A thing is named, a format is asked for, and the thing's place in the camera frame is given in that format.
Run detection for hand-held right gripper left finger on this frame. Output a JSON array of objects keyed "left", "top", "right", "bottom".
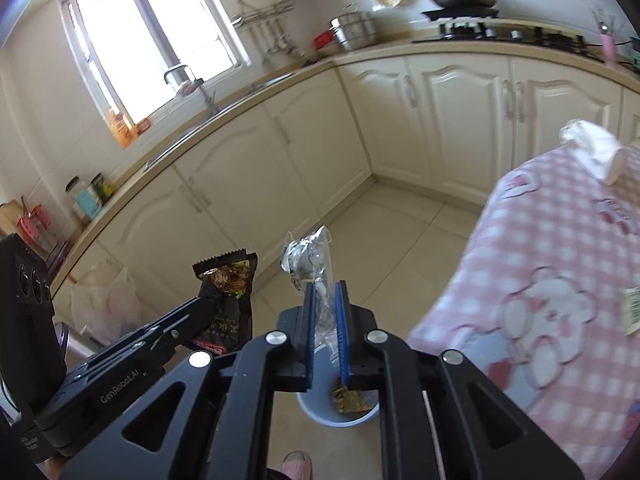
[{"left": 60, "top": 280, "right": 317, "bottom": 480}]

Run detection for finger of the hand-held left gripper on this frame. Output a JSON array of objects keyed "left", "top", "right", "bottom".
[{"left": 150, "top": 296, "right": 218, "bottom": 356}]

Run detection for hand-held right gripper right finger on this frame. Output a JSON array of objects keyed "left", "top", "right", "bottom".
[{"left": 335, "top": 280, "right": 586, "bottom": 480}]

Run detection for dark snack packet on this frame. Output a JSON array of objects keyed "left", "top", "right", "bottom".
[{"left": 192, "top": 247, "right": 258, "bottom": 353}]

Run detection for clear silver wrapper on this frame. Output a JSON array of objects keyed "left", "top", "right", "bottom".
[{"left": 280, "top": 225, "right": 337, "bottom": 361}]

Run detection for pale blue waste bin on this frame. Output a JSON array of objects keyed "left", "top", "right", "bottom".
[{"left": 295, "top": 345, "right": 381, "bottom": 428}]

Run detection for white plastic bag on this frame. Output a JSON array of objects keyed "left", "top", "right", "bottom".
[{"left": 70, "top": 260, "right": 143, "bottom": 346}]

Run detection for red plastic basket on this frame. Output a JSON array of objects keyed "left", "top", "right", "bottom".
[{"left": 17, "top": 205, "right": 51, "bottom": 246}]

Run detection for wooden cutting board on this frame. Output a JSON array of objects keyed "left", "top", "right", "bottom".
[{"left": 0, "top": 200, "right": 26, "bottom": 236}]

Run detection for pink slipper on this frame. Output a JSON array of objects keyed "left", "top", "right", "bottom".
[{"left": 281, "top": 451, "right": 313, "bottom": 480}]

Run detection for clear jar with blue label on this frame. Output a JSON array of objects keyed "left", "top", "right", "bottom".
[{"left": 65, "top": 176, "right": 103, "bottom": 223}]

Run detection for dark glass jar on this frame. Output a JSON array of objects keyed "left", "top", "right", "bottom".
[{"left": 90, "top": 172, "right": 115, "bottom": 203}]

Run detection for cream kitchen base cabinets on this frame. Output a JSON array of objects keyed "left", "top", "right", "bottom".
[{"left": 47, "top": 52, "right": 640, "bottom": 356}]

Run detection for orange packet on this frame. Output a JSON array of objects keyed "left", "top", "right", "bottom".
[{"left": 107, "top": 110, "right": 136, "bottom": 148}]

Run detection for pink checkered bunny tablecloth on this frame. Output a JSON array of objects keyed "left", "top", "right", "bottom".
[{"left": 407, "top": 147, "right": 640, "bottom": 466}]

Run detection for metal sink faucet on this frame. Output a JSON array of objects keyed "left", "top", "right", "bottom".
[{"left": 164, "top": 64, "right": 217, "bottom": 116}]

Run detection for kitchen window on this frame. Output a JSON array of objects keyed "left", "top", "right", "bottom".
[{"left": 60, "top": 0, "right": 253, "bottom": 148}]

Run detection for stainless steel pot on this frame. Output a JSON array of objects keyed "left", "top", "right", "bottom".
[{"left": 330, "top": 10, "right": 378, "bottom": 52}]

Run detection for white paper cup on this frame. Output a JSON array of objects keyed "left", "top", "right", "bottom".
[{"left": 602, "top": 147, "right": 628, "bottom": 186}]

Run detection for black gas stove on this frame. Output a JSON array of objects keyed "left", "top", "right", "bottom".
[{"left": 412, "top": 20, "right": 603, "bottom": 58}]

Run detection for black induction cooker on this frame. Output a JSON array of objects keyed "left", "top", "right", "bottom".
[{"left": 421, "top": 7, "right": 501, "bottom": 22}]

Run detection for pink utensil holder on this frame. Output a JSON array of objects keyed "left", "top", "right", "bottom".
[{"left": 592, "top": 5, "right": 621, "bottom": 63}]

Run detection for wall rail with utensils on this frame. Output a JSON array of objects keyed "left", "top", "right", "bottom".
[{"left": 231, "top": 0, "right": 296, "bottom": 63}]

